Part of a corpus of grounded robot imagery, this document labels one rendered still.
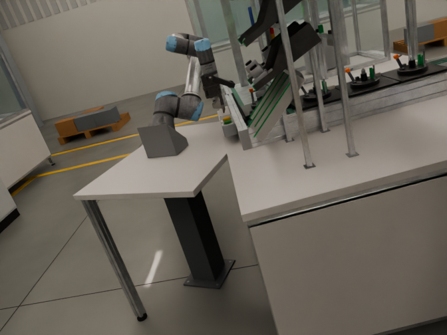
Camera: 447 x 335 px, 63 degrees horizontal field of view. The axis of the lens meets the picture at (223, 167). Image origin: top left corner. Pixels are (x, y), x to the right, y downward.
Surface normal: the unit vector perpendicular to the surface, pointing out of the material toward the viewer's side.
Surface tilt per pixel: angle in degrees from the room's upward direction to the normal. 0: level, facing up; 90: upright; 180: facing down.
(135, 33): 90
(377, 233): 90
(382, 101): 90
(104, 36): 90
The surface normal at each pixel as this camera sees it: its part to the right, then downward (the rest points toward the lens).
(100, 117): -0.08, 0.41
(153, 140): -0.38, 0.45
